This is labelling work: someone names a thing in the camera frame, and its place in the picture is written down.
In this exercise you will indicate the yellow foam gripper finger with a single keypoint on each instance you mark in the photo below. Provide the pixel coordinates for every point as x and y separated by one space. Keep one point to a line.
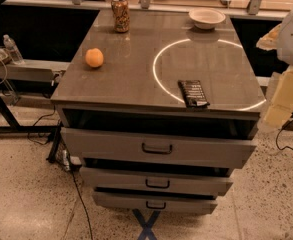
281 104

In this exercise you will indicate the orange patterned drink can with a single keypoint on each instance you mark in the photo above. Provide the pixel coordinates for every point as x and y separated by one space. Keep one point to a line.
121 15

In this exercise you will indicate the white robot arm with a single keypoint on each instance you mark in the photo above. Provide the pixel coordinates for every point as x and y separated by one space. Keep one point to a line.
281 39

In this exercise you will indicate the white bowl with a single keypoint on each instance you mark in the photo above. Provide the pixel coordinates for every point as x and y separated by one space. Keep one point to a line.
206 18

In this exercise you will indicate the middle grey drawer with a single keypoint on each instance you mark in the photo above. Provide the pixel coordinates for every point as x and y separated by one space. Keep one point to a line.
155 182

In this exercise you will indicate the grey drawer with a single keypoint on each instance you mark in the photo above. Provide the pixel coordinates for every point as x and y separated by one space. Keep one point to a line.
155 203
155 182
158 149

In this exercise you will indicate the grey drawer cabinet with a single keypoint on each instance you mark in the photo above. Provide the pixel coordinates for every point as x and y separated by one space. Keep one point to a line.
136 89

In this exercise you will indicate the top grey drawer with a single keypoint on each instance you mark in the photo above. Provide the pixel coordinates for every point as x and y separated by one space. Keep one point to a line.
158 149

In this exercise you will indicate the bottom grey drawer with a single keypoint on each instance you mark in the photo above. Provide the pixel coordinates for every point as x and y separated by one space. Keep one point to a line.
155 203

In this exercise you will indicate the orange fruit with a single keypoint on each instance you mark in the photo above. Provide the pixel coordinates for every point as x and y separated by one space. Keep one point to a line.
94 57

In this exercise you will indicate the blue tape cross mark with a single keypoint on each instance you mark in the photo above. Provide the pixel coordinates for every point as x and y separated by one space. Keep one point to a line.
146 224

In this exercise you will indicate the clear plastic water bottle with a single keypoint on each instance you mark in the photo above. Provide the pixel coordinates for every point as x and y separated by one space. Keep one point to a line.
13 50

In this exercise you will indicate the black metal table frame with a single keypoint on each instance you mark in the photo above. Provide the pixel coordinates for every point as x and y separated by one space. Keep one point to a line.
14 127

